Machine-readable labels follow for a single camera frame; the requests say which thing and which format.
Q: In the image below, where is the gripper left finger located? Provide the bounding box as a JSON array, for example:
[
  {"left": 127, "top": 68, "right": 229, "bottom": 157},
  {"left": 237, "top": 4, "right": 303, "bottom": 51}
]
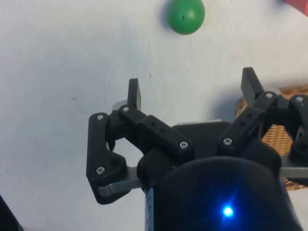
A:
[{"left": 86, "top": 78, "right": 195, "bottom": 205}]

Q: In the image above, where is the red cylinder block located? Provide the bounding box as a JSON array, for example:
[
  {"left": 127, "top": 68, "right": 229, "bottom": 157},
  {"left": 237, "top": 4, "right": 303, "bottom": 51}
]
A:
[{"left": 283, "top": 0, "right": 308, "bottom": 15}]

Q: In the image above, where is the wicker basket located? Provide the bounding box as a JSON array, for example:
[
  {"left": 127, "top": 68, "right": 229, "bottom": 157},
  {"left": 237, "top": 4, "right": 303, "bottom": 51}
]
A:
[{"left": 234, "top": 86, "right": 308, "bottom": 191}]

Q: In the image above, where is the green ball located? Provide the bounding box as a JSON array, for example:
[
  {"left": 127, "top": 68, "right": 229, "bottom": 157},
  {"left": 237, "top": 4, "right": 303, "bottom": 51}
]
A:
[{"left": 167, "top": 0, "right": 206, "bottom": 35}]

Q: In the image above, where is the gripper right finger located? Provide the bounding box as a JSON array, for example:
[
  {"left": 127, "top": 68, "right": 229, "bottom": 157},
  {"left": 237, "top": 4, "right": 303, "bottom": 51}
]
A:
[{"left": 217, "top": 67, "right": 308, "bottom": 186}]

